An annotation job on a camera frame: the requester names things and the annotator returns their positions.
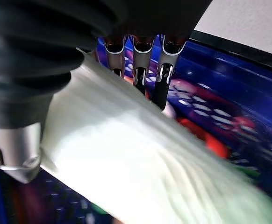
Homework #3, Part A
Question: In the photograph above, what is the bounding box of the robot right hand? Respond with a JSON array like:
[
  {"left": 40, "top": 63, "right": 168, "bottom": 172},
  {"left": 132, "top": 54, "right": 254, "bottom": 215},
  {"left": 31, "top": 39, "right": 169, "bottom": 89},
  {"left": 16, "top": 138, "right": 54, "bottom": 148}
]
[{"left": 0, "top": 0, "right": 213, "bottom": 185}]

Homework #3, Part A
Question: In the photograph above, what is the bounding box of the red fruit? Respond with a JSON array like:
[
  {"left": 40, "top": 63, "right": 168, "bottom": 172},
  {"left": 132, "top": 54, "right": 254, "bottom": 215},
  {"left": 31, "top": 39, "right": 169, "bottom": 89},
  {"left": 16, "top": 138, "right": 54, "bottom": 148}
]
[{"left": 177, "top": 116, "right": 231, "bottom": 161}]

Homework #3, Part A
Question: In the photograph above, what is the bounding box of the green vegetable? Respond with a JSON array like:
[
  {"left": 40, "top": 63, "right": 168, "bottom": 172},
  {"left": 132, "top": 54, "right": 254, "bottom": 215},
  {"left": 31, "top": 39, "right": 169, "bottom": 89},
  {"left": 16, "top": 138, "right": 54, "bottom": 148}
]
[{"left": 231, "top": 163, "right": 265, "bottom": 185}]

